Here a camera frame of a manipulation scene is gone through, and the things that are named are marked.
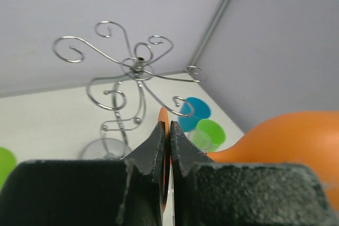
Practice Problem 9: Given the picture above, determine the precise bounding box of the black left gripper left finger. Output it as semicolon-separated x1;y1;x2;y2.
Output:
1;122;165;225

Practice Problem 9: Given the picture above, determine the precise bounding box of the orange plastic wine glass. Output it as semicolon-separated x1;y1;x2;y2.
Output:
157;106;339;214

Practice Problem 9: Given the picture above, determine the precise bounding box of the blue plastic wine glass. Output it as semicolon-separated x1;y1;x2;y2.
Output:
178;97;211;132

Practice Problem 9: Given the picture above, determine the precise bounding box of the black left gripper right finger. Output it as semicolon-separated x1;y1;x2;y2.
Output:
170;121;338;225

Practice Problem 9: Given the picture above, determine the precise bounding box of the chrome wine glass rack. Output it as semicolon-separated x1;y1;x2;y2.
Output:
52;21;197;160

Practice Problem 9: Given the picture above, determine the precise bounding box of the right corner frame post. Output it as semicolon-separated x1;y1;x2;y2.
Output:
188;0;231;66

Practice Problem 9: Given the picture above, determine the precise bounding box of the clear flute glass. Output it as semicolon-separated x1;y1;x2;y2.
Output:
188;129;212;152

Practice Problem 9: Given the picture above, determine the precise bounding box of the green wine glass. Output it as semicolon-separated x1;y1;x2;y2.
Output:
197;119;227;152
0;147;16;188

